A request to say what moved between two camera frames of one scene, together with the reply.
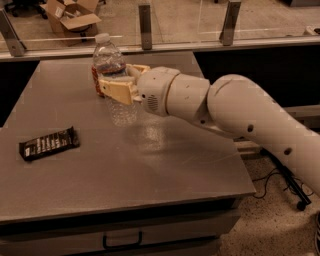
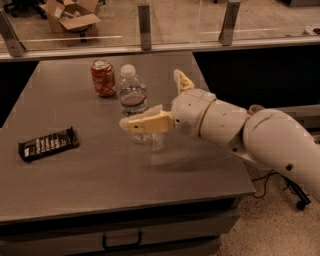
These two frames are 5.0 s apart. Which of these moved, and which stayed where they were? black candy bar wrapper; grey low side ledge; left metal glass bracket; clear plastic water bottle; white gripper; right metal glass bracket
Moved: white gripper; clear plastic water bottle
Stayed: black candy bar wrapper; grey low side ledge; left metal glass bracket; right metal glass bracket
